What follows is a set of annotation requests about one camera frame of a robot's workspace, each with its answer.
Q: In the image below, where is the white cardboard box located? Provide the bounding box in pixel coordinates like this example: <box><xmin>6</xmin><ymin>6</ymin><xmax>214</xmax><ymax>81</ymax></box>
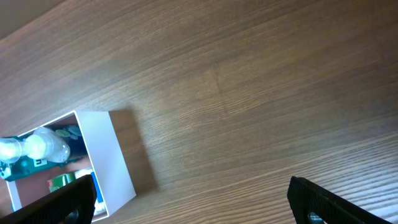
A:
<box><xmin>6</xmin><ymin>111</ymin><xmax>136</xmax><ymax>222</ymax></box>

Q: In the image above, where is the clear spray bottle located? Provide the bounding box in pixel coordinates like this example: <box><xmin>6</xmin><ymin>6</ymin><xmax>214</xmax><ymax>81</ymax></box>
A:
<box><xmin>1</xmin><ymin>125</ymin><xmax>87</xmax><ymax>164</ymax></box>

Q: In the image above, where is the teal liquid bottle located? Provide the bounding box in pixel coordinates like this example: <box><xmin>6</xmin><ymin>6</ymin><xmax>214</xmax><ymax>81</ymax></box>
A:
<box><xmin>1</xmin><ymin>136</ymin><xmax>83</xmax><ymax>182</ymax></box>

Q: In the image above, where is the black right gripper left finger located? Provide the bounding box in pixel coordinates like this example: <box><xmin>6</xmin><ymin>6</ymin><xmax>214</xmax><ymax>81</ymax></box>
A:
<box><xmin>1</xmin><ymin>175</ymin><xmax>96</xmax><ymax>224</ymax></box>

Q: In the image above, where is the green white packet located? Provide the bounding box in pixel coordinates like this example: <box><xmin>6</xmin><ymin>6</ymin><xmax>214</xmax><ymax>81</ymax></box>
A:
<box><xmin>47</xmin><ymin>172</ymin><xmax>76</xmax><ymax>192</ymax></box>

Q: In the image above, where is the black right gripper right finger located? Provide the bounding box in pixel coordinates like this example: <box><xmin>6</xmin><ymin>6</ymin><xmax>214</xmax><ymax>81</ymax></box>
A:
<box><xmin>287</xmin><ymin>176</ymin><xmax>389</xmax><ymax>224</ymax></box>

